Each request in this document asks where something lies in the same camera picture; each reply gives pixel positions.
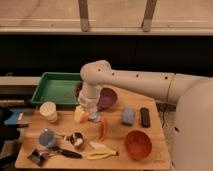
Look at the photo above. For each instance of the blue measuring cup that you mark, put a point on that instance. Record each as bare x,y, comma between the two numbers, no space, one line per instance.
47,139

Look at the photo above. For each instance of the green plastic tray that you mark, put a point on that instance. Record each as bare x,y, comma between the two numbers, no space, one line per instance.
57,87

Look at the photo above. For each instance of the blue and black device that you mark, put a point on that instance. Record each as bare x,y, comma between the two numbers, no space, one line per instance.
20,116

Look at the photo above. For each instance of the black rectangular remote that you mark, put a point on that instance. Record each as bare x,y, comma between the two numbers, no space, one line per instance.
145,117

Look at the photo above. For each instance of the red-orange bowl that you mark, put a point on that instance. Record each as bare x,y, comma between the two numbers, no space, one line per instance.
138,145

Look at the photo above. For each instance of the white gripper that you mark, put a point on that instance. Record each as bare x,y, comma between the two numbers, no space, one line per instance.
88,99

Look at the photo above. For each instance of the white paper cup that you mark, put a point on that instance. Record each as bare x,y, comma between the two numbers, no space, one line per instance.
48,110

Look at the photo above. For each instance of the purple bowl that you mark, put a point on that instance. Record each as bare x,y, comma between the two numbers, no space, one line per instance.
108,98

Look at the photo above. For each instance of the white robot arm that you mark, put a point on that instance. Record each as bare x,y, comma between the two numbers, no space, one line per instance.
192,96

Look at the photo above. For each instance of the grey-blue crumpled cloth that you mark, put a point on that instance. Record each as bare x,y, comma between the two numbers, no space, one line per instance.
94,117

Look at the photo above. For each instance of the yellow banana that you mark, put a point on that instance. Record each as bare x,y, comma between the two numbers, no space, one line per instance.
101,153

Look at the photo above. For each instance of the orange apple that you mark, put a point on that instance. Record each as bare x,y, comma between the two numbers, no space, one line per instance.
85,118

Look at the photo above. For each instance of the metal cup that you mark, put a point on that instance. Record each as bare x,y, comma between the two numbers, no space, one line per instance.
77,140

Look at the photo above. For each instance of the dark red grape bunch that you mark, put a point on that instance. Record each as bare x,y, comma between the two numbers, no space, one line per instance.
78,88

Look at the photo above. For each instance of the blue sponge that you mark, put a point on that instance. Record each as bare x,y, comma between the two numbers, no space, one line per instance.
128,116

